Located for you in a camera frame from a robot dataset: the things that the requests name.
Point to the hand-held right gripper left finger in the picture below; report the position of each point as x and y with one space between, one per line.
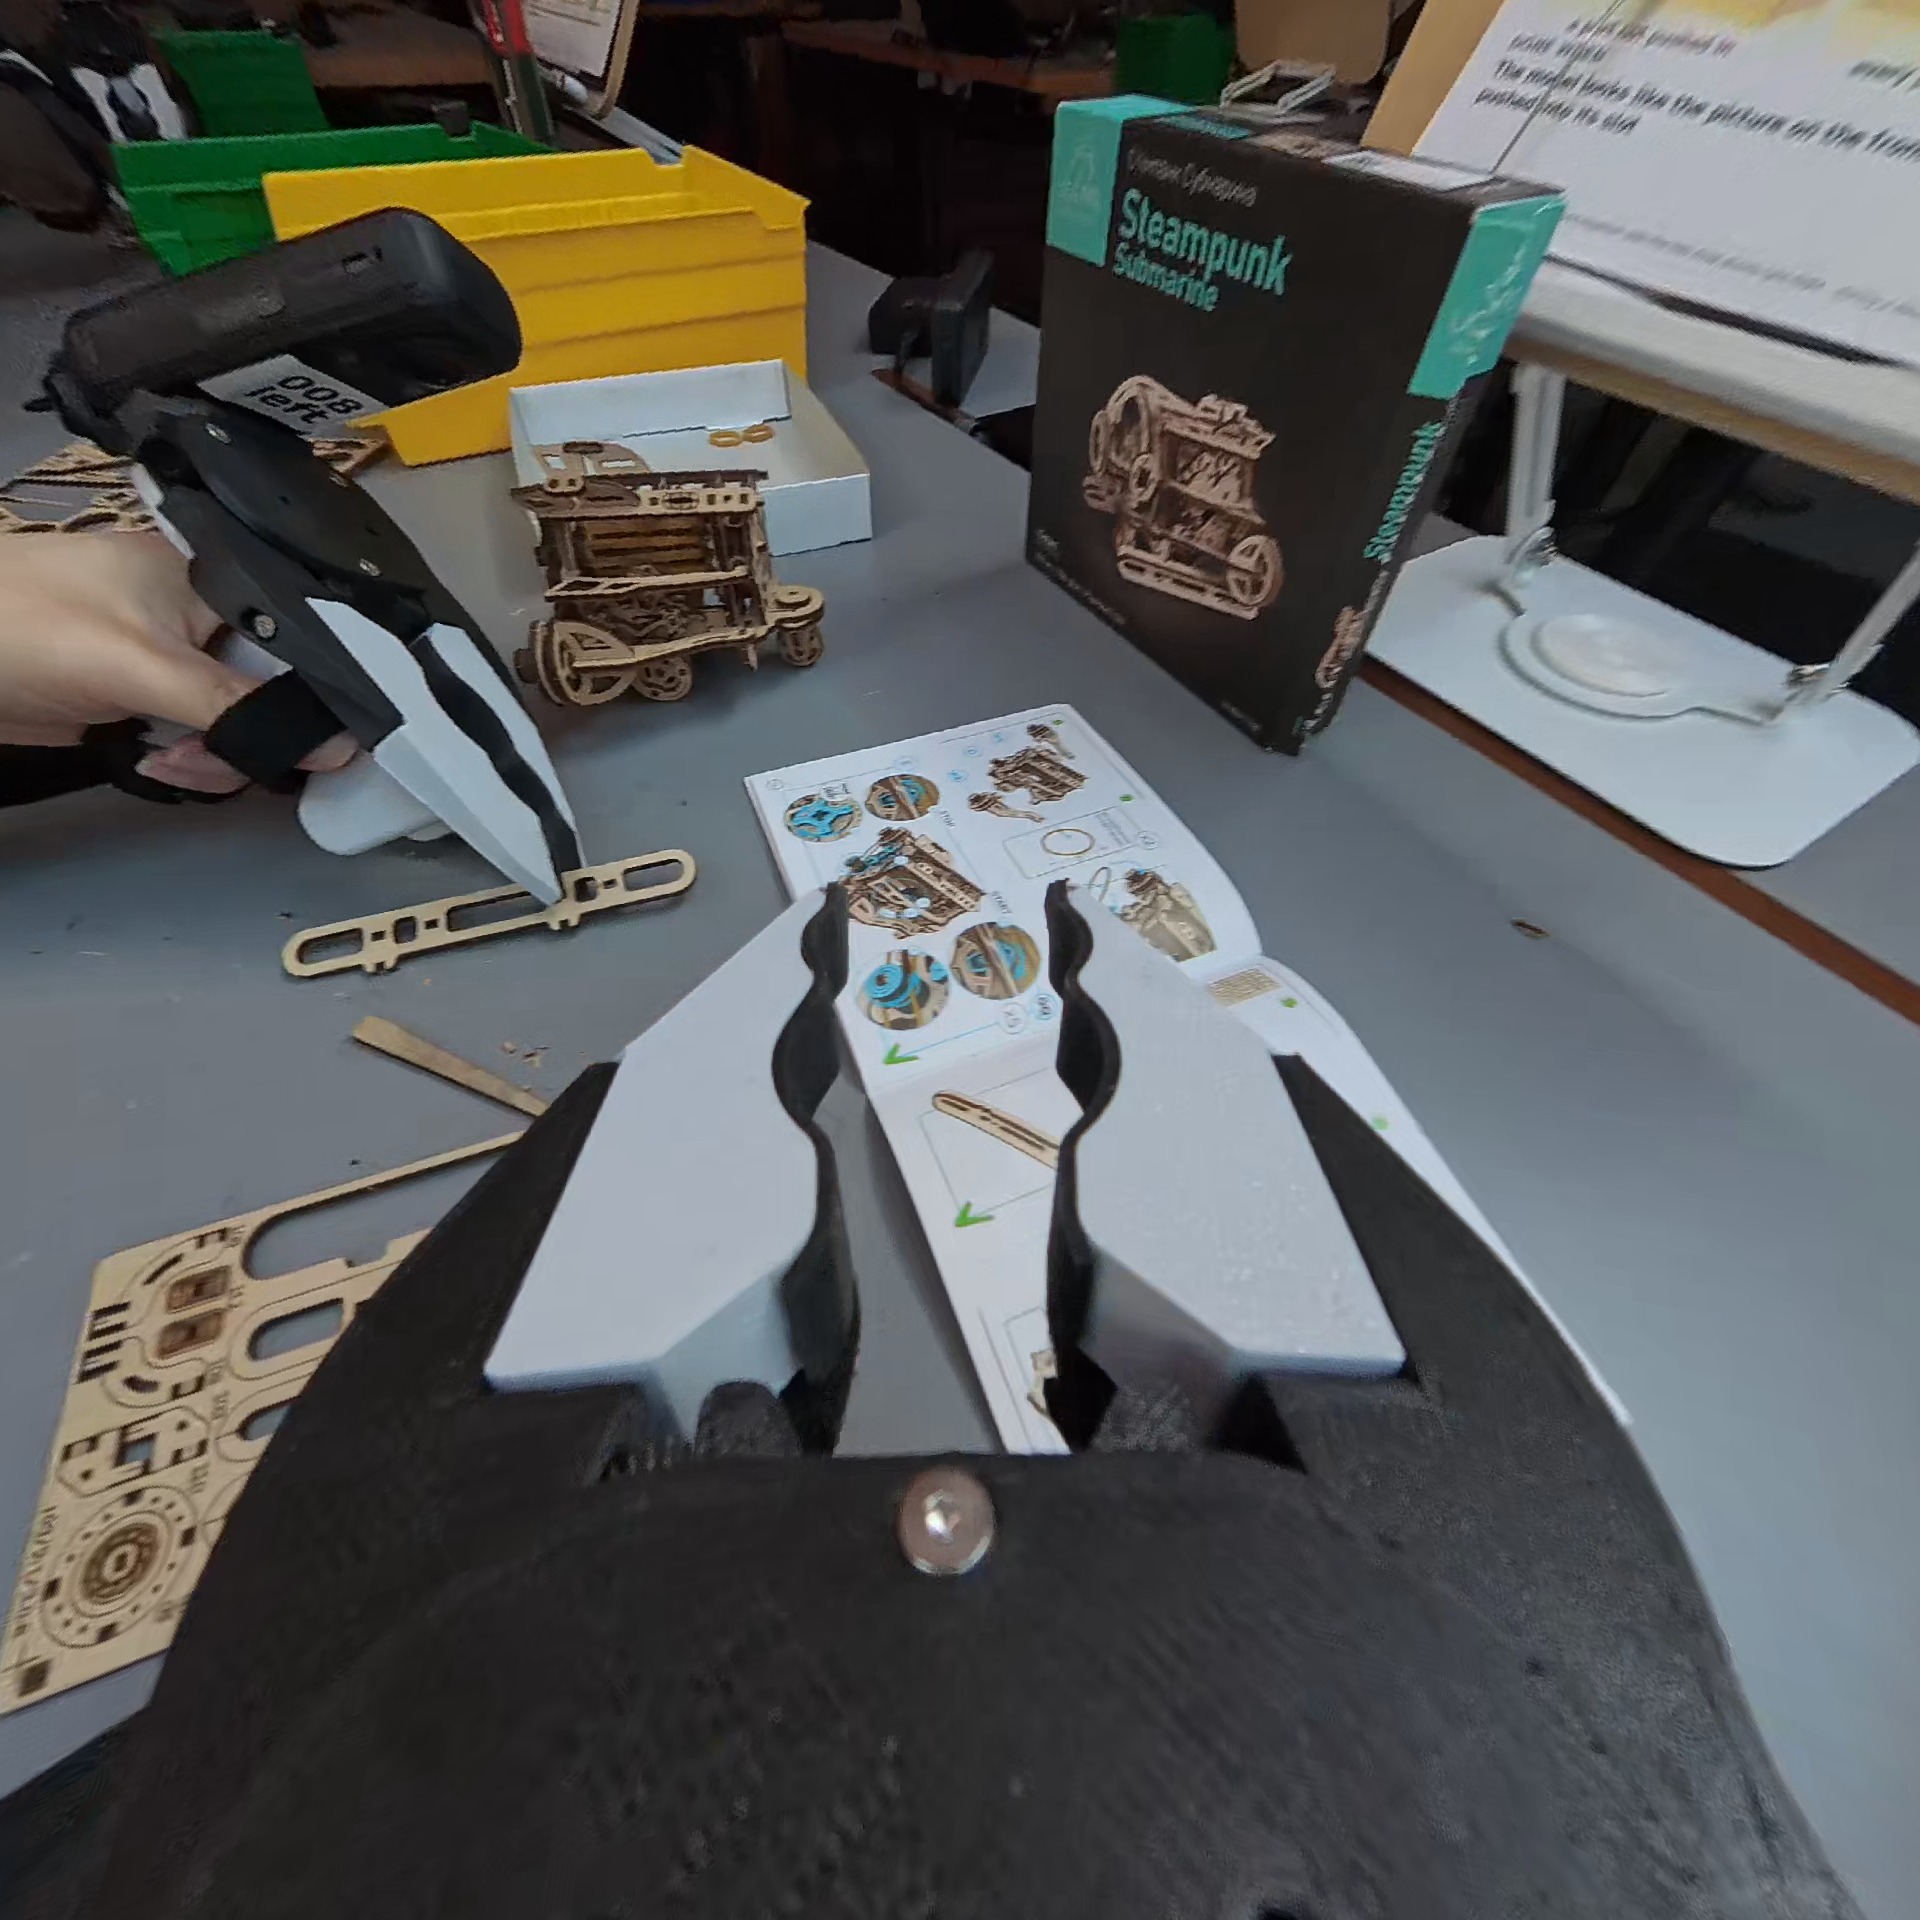
676 1202

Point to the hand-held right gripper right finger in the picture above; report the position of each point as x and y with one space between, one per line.
1214 1202

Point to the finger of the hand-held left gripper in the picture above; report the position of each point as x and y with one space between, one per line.
390 691
487 750

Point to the slotted wooden model strip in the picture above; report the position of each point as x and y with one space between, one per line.
412 931

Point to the plywood parts sheet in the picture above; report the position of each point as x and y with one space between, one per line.
54 1442

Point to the assembled wooden model vehicle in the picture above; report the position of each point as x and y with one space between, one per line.
645 556

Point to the black model kit box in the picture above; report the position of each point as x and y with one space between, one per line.
1095 376

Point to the person's left hand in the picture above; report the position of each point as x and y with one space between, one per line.
90 646

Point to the green plastic bins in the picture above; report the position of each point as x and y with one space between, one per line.
225 181

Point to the thin wooden stick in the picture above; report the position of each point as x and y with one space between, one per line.
451 1067

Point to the stacked yellow plastic bins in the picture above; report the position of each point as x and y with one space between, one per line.
599 284

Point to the illustrated instruction booklet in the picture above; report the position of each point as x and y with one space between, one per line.
962 1037

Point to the wooden lattice scrap sheet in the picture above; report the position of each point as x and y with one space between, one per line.
61 494

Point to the white cardboard tray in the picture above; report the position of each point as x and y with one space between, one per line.
811 482

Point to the small black device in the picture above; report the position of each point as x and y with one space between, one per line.
938 324

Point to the white document stand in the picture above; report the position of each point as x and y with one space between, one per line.
1652 750

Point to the small green plastic bin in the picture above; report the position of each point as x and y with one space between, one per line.
1179 60

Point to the printed paper sheet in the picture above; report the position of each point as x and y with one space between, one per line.
1724 181

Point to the brown cardboard backing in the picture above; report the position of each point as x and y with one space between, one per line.
1425 76

